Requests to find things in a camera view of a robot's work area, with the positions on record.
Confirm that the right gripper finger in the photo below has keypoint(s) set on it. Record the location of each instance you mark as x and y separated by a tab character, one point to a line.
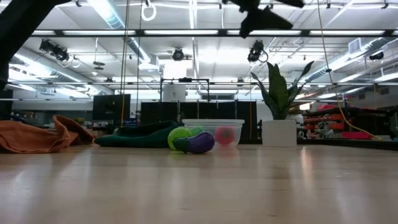
245	31

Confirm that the red toy tomato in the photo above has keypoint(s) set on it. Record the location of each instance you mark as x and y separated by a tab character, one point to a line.
224	135

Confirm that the purple toy eggplant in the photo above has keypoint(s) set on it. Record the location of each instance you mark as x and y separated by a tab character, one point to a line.
200	142

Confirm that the yellow-green toy produce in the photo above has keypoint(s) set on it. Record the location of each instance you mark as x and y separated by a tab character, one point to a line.
177	135

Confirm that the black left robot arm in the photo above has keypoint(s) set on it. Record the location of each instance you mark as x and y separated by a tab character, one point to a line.
18	25

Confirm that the clear plastic tupperware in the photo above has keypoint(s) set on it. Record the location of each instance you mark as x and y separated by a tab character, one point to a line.
217	122

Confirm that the green snake plant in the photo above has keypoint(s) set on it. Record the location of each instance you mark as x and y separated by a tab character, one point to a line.
278	93

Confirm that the round black hanging lamp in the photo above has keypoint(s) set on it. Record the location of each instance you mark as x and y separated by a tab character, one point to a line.
178	54

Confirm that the black partition panels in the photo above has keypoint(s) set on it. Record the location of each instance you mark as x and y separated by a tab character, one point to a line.
217	110

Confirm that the black crossbeam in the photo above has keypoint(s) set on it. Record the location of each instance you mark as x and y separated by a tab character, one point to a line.
140	32

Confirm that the white plant pot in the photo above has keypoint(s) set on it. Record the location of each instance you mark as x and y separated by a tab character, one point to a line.
280	133

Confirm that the shelf with red bins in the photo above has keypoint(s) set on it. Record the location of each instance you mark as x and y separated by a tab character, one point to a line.
329	117

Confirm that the black hanging fixture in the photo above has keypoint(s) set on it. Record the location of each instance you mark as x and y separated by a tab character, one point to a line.
377	56

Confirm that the dark green cloth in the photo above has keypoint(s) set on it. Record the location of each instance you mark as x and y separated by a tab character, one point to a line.
140	137

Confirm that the black room monitor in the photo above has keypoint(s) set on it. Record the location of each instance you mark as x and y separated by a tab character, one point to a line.
109	107

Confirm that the orange cloth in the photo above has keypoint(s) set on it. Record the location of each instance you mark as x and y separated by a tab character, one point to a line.
31	137

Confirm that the white air duct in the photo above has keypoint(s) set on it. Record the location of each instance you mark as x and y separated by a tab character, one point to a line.
354	46

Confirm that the black hanging camera cluster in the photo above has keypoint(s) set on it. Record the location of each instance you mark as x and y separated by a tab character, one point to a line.
57	51

